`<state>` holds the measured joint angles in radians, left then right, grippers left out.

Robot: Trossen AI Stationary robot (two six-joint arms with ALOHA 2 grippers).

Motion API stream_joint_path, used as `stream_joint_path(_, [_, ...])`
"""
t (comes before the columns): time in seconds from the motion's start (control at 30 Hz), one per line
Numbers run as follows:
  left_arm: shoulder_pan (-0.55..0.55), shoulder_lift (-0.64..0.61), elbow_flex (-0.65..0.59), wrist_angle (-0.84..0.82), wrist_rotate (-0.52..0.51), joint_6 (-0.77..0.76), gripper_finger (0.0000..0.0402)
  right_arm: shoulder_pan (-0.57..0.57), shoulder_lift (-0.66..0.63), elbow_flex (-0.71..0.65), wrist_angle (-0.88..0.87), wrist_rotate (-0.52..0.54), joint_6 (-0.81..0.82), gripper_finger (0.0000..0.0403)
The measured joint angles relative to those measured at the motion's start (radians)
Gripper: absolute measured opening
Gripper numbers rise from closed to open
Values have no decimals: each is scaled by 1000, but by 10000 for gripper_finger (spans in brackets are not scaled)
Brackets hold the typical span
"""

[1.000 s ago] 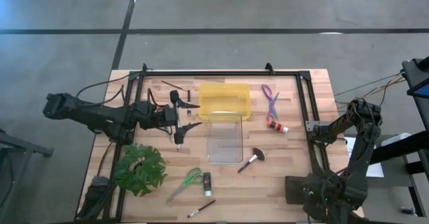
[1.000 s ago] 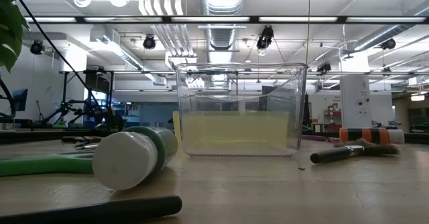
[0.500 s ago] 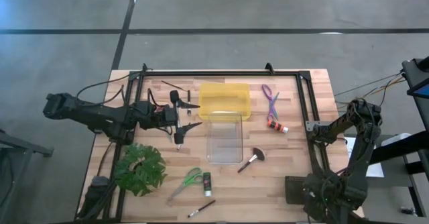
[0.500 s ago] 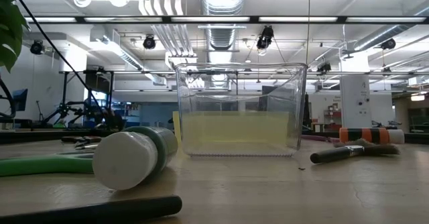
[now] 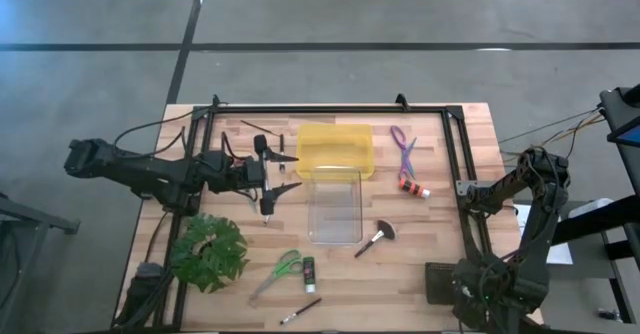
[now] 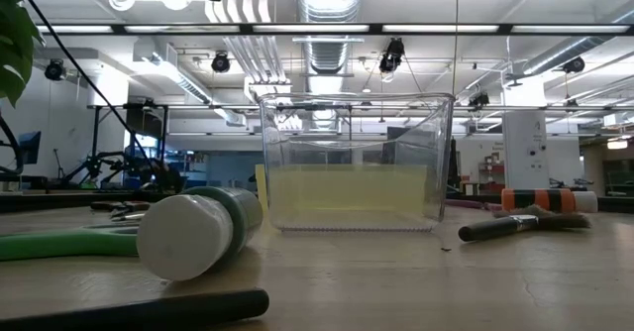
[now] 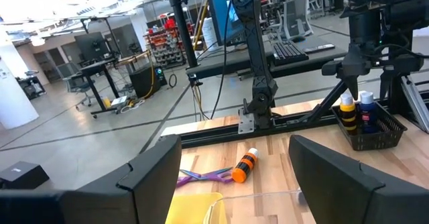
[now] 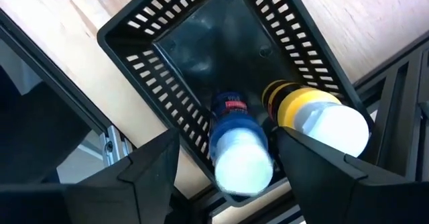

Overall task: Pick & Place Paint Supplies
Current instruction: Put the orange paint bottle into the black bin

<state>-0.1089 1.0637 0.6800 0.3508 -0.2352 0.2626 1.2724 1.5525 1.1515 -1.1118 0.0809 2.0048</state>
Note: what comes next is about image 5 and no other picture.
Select yellow plastic bin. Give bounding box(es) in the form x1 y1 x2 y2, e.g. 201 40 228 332
295 123 376 182

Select white paper sheet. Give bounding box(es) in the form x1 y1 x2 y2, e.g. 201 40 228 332
513 202 575 266

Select black stand with blue screen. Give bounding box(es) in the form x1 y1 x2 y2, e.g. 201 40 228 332
598 84 640 196

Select black aluminium table frame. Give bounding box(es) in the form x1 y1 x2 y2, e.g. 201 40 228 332
154 93 495 333

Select black mesh bottle holder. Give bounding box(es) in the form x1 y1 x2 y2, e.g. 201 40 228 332
424 261 458 306

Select grey side table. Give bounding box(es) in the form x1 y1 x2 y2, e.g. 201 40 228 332
0 190 82 334

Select coloured wire bundle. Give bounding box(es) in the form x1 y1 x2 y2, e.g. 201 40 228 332
498 105 605 161

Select purple handled scissors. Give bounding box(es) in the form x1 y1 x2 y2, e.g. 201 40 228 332
389 124 419 182

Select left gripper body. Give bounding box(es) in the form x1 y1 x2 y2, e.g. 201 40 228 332
243 133 277 220

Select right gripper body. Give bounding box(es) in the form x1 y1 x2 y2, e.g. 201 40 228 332
451 258 507 331

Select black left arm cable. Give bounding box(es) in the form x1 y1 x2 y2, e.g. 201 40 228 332
113 102 214 161

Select black pen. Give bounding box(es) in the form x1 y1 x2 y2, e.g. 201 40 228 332
279 296 324 326

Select orange black striped paint bottle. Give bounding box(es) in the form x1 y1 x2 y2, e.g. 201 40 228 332
397 176 432 200

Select green handled scissors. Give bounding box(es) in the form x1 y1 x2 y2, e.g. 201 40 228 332
247 248 305 308

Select artificial green leaf plant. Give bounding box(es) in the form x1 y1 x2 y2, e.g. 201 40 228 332
170 212 251 295

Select clear plastic bin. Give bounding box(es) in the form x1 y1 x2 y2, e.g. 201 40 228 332
305 164 364 247

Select green glue stick white cap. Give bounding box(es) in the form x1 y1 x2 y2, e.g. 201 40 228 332
301 255 318 295

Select fan brush black handle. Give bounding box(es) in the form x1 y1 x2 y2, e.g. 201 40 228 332
353 218 398 260

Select thin paintbrush gold ferrule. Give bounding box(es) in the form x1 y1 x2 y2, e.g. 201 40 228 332
240 119 281 138

